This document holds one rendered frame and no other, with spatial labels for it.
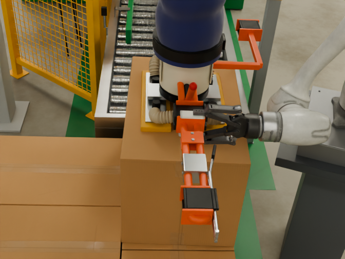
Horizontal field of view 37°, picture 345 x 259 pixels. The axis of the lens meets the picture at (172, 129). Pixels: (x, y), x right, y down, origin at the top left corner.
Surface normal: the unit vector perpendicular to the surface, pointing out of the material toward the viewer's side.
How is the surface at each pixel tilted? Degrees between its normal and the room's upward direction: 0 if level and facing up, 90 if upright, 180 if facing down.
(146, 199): 90
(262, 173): 0
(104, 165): 0
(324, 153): 90
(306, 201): 90
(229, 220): 90
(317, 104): 2
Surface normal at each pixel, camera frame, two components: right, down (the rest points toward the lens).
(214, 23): 0.74, 0.21
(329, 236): -0.32, 0.58
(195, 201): 0.06, -0.77
